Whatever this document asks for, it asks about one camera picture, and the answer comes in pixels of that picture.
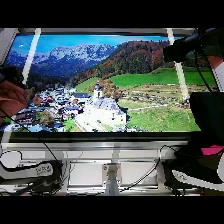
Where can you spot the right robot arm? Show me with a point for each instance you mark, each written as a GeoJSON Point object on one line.
{"type": "Point", "coordinates": [186, 47]}

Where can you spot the red-brown garment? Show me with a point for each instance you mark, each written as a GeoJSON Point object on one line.
{"type": "Point", "coordinates": [12, 98]}

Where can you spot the red garment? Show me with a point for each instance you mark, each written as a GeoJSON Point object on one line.
{"type": "Point", "coordinates": [216, 61]}

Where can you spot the white garment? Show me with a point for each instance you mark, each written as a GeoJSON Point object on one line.
{"type": "Point", "coordinates": [220, 77]}

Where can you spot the silver frame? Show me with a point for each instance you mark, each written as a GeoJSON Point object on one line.
{"type": "Point", "coordinates": [140, 145]}

